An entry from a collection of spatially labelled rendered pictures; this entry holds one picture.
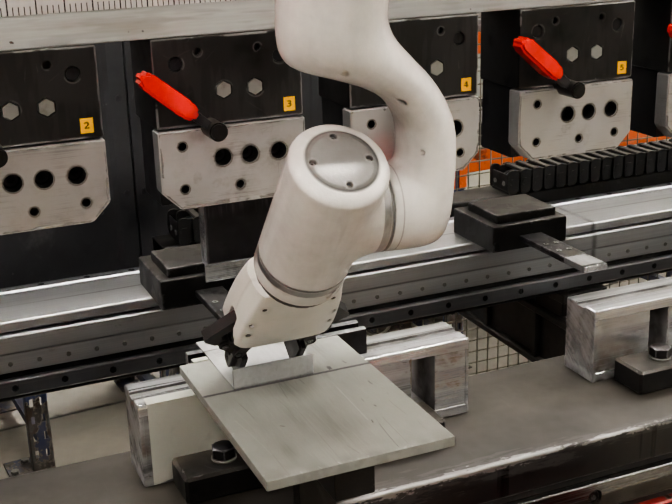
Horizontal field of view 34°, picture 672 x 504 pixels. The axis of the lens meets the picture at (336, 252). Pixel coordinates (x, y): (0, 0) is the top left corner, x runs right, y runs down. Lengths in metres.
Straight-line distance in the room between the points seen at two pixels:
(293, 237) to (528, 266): 0.78
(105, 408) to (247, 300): 2.43
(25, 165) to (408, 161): 0.35
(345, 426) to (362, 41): 0.37
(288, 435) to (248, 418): 0.05
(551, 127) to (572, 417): 0.34
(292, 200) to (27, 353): 0.60
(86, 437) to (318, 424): 2.26
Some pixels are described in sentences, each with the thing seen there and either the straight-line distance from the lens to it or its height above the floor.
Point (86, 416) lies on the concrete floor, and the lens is 3.39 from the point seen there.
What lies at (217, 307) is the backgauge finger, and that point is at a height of 1.00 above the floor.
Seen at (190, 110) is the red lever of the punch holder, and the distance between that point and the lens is 1.04.
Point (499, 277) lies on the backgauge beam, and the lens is 1.62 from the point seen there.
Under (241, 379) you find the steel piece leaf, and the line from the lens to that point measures 1.11.
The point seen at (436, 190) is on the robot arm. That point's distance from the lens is 0.93.
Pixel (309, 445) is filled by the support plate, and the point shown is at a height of 1.00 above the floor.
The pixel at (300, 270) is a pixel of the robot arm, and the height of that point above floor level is 1.17.
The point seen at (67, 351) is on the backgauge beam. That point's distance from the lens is 1.41.
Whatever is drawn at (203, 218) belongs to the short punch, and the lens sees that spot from 1.14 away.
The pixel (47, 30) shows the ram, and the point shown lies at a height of 1.36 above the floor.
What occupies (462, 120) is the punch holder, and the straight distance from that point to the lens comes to 1.20.
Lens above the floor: 1.48
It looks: 19 degrees down
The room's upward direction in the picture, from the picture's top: 2 degrees counter-clockwise
